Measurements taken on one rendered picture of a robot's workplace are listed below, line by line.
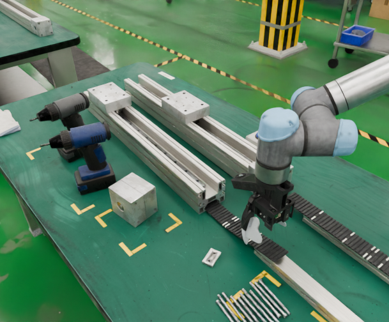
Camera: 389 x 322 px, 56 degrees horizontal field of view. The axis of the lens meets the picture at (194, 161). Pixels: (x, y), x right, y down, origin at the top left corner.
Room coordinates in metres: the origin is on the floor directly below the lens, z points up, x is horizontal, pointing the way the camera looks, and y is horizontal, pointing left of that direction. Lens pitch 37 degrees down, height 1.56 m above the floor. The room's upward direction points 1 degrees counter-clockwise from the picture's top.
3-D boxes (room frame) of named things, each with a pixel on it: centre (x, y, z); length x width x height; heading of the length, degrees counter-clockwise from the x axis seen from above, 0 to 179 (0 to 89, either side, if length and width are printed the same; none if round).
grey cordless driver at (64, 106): (1.08, 0.44, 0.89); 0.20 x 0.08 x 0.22; 132
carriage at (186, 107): (1.23, 0.03, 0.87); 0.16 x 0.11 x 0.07; 36
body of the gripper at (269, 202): (0.63, -0.17, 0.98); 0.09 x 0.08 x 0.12; 36
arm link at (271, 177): (0.63, -0.17, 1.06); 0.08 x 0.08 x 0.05
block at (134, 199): (0.80, 0.17, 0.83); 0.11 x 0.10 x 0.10; 137
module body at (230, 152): (1.23, 0.03, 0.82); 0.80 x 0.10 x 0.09; 36
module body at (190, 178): (1.12, 0.18, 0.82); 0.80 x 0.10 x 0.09; 36
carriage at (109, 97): (1.33, 0.33, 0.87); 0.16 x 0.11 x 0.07; 36
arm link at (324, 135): (0.65, -0.27, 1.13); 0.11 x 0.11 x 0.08; 89
